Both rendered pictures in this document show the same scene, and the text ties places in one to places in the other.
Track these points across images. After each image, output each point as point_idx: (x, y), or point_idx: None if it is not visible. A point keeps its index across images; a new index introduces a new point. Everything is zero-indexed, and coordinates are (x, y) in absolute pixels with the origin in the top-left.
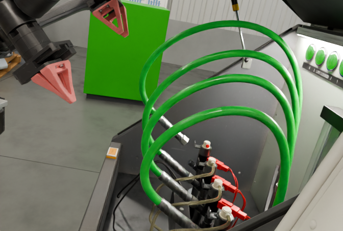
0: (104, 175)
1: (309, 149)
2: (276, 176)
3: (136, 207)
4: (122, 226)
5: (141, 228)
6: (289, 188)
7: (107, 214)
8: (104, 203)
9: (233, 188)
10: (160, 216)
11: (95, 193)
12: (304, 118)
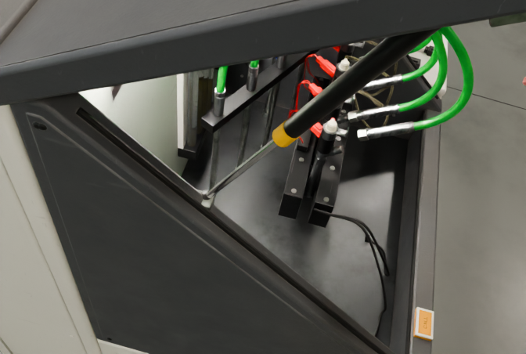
0: (426, 265)
1: (166, 101)
2: (233, 106)
3: (353, 290)
4: (372, 257)
5: (348, 251)
6: (163, 161)
7: (394, 279)
8: (418, 211)
9: (314, 84)
10: (318, 268)
11: (433, 228)
12: (149, 108)
